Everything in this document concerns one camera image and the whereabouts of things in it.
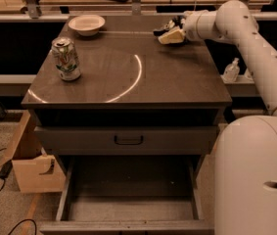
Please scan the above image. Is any green soda can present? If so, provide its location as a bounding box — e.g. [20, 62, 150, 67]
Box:
[51, 37, 81, 81]

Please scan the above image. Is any black power adapter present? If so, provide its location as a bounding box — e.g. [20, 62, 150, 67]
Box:
[0, 161, 13, 179]

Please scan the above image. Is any clear sanitizer bottle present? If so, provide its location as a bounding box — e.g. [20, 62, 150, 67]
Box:
[223, 58, 240, 82]
[244, 69, 253, 81]

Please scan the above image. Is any wooden box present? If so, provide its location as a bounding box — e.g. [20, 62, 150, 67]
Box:
[1, 111, 66, 193]

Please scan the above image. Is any blue chip bag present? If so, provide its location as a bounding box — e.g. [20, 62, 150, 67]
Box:
[153, 16, 185, 38]

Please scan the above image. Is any clear sanitizer bottle right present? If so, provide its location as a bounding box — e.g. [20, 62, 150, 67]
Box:
[244, 69, 253, 81]

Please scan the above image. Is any closed top drawer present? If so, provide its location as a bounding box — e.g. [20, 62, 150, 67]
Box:
[35, 126, 218, 156]

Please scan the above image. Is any white ceramic bowl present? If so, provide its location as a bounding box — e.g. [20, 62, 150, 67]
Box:
[69, 15, 106, 36]

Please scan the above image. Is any clear sanitizer bottle left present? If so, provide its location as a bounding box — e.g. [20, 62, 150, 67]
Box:
[223, 58, 240, 82]

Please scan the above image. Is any grey drawer cabinet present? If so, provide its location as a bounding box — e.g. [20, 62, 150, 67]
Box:
[23, 16, 231, 180]

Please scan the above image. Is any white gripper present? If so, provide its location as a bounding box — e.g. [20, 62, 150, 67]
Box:
[158, 10, 217, 45]

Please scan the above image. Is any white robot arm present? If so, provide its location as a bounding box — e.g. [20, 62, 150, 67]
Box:
[159, 0, 277, 235]

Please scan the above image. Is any open middle drawer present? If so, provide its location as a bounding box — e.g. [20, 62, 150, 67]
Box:
[40, 156, 214, 235]

